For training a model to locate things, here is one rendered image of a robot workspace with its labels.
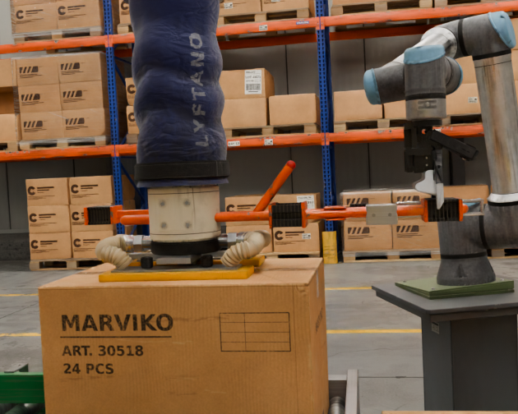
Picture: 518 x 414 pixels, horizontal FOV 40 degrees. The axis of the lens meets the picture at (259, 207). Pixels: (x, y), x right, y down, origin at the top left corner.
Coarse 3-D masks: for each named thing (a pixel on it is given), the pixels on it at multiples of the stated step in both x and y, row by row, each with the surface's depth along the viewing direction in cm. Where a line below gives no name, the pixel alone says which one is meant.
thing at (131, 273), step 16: (144, 256) 162; (208, 256) 158; (112, 272) 159; (128, 272) 158; (144, 272) 158; (160, 272) 156; (176, 272) 156; (192, 272) 155; (208, 272) 154; (224, 272) 154; (240, 272) 153
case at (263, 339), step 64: (64, 320) 154; (128, 320) 152; (192, 320) 149; (256, 320) 147; (320, 320) 168; (64, 384) 155; (128, 384) 153; (192, 384) 150; (256, 384) 148; (320, 384) 162
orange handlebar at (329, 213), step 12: (120, 216) 197; (132, 216) 168; (144, 216) 168; (216, 216) 165; (228, 216) 164; (240, 216) 164; (252, 216) 164; (264, 216) 163; (312, 216) 162; (324, 216) 161; (336, 216) 161; (348, 216) 161; (360, 216) 160
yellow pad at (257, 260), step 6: (216, 258) 175; (252, 258) 174; (258, 258) 174; (264, 258) 180; (132, 264) 176; (138, 264) 176; (156, 264) 175; (162, 264) 175; (168, 264) 175; (174, 264) 175; (246, 264) 172; (252, 264) 172; (258, 264) 172
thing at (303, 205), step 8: (304, 200) 168; (272, 208) 161; (280, 208) 161; (288, 208) 160; (296, 208) 160; (304, 208) 161; (272, 216) 162; (280, 216) 162; (288, 216) 161; (296, 216) 161; (304, 216) 161; (272, 224) 161; (280, 224) 161; (288, 224) 161; (296, 224) 160; (304, 224) 161
